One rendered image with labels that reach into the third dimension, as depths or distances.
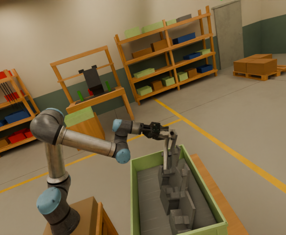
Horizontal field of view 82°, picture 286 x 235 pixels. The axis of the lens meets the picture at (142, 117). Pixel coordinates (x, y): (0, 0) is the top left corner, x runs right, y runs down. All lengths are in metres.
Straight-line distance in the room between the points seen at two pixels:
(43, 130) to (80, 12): 5.28
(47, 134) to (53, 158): 0.24
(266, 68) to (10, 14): 6.82
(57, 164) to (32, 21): 5.34
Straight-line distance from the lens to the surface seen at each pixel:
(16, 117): 5.94
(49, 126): 0.83
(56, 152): 1.02
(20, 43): 6.16
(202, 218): 1.01
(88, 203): 1.21
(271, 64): 5.40
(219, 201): 1.14
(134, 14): 6.05
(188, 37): 5.97
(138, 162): 1.31
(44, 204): 1.03
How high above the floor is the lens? 1.69
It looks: 22 degrees down
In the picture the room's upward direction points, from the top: 18 degrees counter-clockwise
